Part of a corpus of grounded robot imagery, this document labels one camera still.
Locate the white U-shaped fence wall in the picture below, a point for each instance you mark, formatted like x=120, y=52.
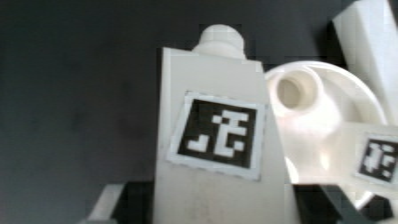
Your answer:
x=367, y=31

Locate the white stool leg with tag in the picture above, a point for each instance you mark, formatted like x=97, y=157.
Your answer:
x=365, y=160

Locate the white round stool seat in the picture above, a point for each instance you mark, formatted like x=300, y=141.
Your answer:
x=321, y=99

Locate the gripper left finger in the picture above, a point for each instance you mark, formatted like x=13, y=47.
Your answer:
x=125, y=204

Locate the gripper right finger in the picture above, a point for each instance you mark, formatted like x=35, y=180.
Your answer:
x=326, y=207

